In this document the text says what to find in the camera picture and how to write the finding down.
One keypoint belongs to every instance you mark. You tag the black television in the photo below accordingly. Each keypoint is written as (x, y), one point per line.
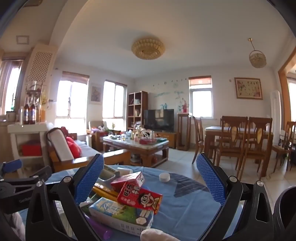
(159, 120)

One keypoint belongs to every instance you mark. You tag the round gold ceiling lamp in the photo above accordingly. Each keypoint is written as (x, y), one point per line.
(148, 48)

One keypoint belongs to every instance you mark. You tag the framed floral picture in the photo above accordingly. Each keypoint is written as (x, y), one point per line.
(248, 88)

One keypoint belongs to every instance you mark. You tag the wooden television stand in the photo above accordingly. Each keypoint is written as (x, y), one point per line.
(170, 139)

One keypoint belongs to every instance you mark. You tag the cream lattice cabinet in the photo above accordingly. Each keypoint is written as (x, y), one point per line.
(41, 67)

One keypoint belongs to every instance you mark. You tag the wooden sofa with white cushions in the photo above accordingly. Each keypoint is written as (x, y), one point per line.
(62, 148)

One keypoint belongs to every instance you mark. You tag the black round bin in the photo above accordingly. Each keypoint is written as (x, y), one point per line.
(286, 208)

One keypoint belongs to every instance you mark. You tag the blue green milk carton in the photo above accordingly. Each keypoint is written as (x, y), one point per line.
(115, 213)

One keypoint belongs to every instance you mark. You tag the white side cabinet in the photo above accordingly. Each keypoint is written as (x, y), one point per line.
(25, 128)

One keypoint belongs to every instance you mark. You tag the small framed wall picture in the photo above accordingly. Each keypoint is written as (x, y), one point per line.
(96, 93)

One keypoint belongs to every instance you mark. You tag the red cushion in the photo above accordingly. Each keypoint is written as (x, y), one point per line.
(74, 148)

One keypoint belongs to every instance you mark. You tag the square ceiling vent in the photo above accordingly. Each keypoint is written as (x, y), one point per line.
(23, 39)

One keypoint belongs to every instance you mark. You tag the red cartoon drink carton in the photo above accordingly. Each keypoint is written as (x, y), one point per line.
(138, 197)
(129, 179)

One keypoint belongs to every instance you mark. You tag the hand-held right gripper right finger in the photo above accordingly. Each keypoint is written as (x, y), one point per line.
(211, 178)

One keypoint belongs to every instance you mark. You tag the window with red blind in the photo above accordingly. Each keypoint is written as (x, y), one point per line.
(200, 102)

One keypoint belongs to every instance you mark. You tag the grey white box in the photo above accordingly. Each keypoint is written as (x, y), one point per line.
(108, 173)

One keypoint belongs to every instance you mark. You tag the tall wooden stand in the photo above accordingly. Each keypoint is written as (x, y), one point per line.
(183, 129)

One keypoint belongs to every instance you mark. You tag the person's left forearm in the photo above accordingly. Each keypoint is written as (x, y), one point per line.
(18, 224)

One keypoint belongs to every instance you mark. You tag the wooden dining chair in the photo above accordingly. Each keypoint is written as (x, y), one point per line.
(231, 143)
(198, 136)
(284, 148)
(256, 148)

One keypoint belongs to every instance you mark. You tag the yellow snack packet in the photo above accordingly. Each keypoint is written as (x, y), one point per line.
(105, 189)

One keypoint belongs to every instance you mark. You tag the red box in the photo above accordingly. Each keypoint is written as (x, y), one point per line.
(32, 150)

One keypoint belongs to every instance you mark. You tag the crystal pendant lamp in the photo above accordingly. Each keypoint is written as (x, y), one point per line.
(257, 58)

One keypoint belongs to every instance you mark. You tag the wooden armchair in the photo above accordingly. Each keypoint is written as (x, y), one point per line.
(94, 134)

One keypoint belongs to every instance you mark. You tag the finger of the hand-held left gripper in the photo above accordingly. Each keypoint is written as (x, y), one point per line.
(30, 177)
(12, 165)

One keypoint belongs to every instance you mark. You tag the wooden bookshelf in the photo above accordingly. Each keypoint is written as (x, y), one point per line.
(145, 104)

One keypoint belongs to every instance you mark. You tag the white round cap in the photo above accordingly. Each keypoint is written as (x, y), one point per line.
(164, 177)

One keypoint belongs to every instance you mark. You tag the wooden coffee table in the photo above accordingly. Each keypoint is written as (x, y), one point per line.
(138, 148)

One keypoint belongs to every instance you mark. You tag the wooden dining table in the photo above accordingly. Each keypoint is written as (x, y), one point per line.
(212, 132)

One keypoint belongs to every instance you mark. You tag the blue tablecloth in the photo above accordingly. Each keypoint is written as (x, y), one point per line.
(185, 208)

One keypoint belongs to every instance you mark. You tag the white tissue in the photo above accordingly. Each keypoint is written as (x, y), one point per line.
(157, 235)

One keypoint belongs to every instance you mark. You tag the dark soda bottle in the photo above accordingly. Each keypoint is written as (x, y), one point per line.
(33, 114)
(26, 114)

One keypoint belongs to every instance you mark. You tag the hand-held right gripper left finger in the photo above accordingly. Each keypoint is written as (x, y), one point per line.
(89, 178)

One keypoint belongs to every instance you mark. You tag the small white box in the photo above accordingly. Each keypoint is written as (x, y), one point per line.
(124, 171)

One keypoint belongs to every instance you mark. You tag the red figurine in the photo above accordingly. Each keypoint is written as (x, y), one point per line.
(184, 106)

